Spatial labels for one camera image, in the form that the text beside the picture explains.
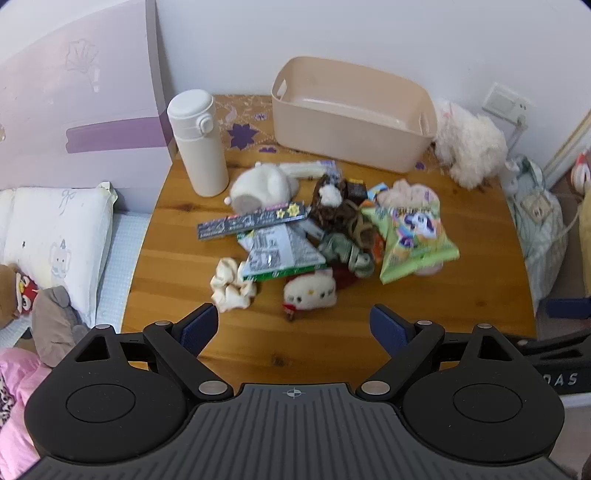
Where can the green white snack packet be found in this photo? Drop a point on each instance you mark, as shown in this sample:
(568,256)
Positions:
(277,254)

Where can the white wall socket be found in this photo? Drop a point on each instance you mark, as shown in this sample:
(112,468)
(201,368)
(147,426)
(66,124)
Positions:
(501,101)

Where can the light blue bed sheet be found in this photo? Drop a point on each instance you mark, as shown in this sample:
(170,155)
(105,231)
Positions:
(120,258)

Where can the wooden desk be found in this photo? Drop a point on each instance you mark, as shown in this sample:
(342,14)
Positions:
(415,304)

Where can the white thermos bottle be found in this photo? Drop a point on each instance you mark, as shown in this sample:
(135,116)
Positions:
(203,157)

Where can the small black box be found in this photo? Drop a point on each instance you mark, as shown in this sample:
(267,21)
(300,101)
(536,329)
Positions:
(356,191)

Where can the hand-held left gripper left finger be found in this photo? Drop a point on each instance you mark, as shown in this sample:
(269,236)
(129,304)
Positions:
(203,325)

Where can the beige plastic storage bin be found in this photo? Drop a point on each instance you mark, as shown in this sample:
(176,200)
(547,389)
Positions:
(346,138)

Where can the pink fluffy plush toy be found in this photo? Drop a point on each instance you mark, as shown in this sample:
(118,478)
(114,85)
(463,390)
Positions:
(406,194)

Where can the white cat plush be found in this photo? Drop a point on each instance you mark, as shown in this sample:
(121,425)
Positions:
(309,290)

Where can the grey plush toy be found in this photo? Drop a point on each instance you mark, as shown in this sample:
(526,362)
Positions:
(53,323)

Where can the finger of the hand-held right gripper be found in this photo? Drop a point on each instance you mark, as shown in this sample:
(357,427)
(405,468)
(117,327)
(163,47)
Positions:
(558,346)
(568,308)

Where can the green patterned cloth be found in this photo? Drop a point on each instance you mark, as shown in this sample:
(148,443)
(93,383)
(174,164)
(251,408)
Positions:
(341,249)

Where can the pink blanket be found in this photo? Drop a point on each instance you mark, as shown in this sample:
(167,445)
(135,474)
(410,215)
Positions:
(18,392)

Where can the long white packet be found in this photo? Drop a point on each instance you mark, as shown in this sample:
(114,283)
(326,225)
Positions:
(304,169)

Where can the white purple wardrobe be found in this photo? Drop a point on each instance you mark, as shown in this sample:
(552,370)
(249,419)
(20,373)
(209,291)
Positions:
(69,92)

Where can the brown plush toy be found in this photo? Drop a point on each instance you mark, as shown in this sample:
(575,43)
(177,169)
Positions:
(332,212)

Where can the small blue box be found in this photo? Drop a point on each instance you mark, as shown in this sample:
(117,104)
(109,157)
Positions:
(377,191)

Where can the white fluffy plush dog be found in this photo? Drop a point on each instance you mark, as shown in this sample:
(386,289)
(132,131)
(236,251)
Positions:
(471,147)

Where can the green snack bag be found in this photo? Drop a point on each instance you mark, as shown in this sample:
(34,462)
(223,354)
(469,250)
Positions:
(415,240)

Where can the white orange headphones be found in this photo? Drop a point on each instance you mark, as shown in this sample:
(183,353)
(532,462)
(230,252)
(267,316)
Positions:
(581,173)

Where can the white printed pillow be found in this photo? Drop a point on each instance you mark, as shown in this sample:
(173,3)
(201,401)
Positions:
(55,240)

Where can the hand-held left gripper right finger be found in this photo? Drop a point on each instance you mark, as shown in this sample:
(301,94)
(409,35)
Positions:
(387,328)

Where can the white fleece plush toy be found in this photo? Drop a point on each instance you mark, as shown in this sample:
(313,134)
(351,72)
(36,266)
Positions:
(263,187)

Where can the long dark pen box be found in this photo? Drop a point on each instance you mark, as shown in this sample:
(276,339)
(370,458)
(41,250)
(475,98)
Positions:
(249,220)

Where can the cream scrunchie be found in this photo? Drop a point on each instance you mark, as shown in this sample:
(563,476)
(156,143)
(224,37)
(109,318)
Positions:
(228,288)

